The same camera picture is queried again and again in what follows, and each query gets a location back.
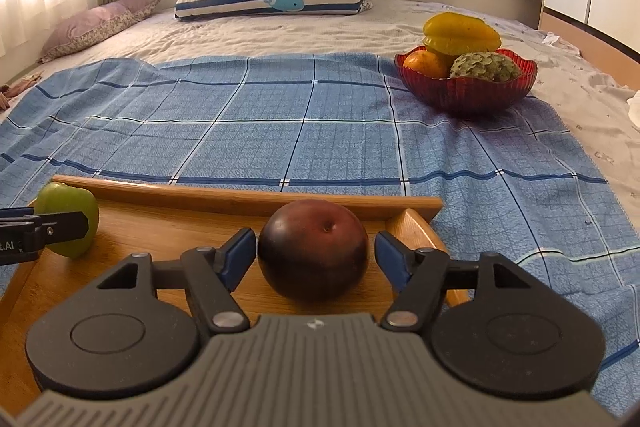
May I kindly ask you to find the green custard apple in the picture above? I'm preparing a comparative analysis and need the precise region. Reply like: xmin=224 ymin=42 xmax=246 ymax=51
xmin=449 ymin=51 xmax=523 ymax=84

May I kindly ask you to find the purple floral pillow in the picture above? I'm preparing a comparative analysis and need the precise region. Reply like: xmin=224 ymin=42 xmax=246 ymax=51
xmin=37 ymin=0 xmax=162 ymax=64

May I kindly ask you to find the beige bed sheet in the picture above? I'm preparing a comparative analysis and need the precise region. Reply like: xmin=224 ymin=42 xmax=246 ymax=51
xmin=0 ymin=0 xmax=640 ymax=228

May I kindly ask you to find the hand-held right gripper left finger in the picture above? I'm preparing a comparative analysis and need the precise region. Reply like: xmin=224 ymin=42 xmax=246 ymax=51
xmin=97 ymin=228 xmax=258 ymax=334

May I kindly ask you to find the wooden tray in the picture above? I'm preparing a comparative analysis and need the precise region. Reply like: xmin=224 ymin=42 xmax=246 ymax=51
xmin=0 ymin=174 xmax=472 ymax=418

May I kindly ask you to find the yellow starfruit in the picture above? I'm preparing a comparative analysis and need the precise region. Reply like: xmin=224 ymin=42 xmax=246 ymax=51
xmin=423 ymin=12 xmax=502 ymax=56

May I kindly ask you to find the red glass bowl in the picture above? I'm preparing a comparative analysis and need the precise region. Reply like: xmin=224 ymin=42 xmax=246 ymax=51
xmin=394 ymin=48 xmax=538 ymax=118

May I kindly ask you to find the orange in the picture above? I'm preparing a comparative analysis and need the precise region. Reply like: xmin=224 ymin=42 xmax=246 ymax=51
xmin=402 ymin=50 xmax=453 ymax=80

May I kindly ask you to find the white cloth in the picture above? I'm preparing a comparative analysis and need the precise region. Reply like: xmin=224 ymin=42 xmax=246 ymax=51
xmin=626 ymin=89 xmax=640 ymax=131

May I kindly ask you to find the brown clothing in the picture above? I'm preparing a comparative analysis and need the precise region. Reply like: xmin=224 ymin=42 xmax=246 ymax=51
xmin=0 ymin=74 xmax=42 ymax=110

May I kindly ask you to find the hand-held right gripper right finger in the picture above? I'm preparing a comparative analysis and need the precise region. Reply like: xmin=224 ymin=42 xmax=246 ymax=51
xmin=374 ymin=229 xmax=533 ymax=334

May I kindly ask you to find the blue plaid cloth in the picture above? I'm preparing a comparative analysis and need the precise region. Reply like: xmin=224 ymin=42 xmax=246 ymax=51
xmin=0 ymin=52 xmax=640 ymax=389

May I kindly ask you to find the dark red plum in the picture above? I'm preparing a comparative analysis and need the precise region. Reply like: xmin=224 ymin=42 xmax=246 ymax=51
xmin=257 ymin=200 xmax=372 ymax=303

